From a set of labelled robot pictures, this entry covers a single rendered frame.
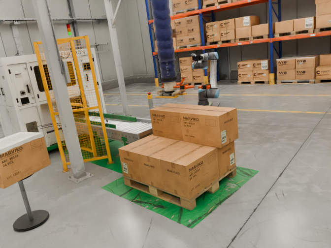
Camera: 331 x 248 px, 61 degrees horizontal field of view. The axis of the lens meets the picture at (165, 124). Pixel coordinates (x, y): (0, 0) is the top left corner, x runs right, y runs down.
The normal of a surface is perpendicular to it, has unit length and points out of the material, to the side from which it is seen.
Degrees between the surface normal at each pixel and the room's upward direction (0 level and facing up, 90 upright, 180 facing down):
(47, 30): 90
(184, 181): 90
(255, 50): 90
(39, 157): 90
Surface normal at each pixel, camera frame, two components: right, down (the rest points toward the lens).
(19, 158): 0.89, 0.01
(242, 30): -0.62, 0.23
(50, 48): 0.72, 0.10
